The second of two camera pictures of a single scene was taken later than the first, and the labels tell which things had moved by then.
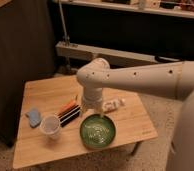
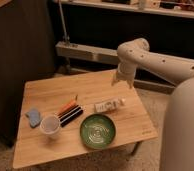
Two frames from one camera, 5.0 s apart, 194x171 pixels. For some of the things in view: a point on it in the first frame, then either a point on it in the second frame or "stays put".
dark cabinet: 22,47 stays put
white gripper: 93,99 to 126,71
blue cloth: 34,116 stays put
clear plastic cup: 49,126 stays put
